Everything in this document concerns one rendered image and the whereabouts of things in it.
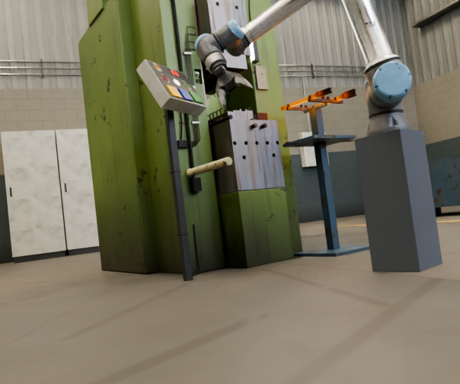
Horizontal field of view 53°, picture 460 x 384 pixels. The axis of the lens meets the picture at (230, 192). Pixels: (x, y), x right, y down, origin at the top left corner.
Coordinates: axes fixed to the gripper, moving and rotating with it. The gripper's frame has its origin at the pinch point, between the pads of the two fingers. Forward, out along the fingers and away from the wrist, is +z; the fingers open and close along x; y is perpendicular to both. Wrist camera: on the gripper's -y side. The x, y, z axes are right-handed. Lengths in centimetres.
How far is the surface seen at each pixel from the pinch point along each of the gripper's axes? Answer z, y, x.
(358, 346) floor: 104, -57, 1
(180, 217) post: 7, 53, 66
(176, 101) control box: -39, 29, 31
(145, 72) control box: -60, 22, 36
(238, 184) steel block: -4, 87, 36
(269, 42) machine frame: -98, 124, -30
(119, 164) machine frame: -77, 101, 109
